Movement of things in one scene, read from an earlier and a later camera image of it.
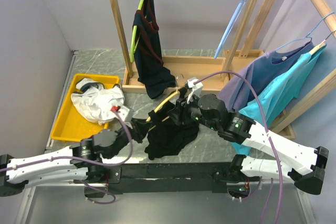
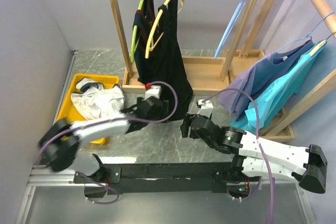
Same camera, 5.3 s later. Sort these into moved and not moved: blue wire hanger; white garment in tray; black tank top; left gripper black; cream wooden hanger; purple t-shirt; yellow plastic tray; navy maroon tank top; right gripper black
Moved: black tank top; left gripper black; right gripper black
Not moved: purple t-shirt; blue wire hanger; white garment in tray; yellow plastic tray; cream wooden hanger; navy maroon tank top
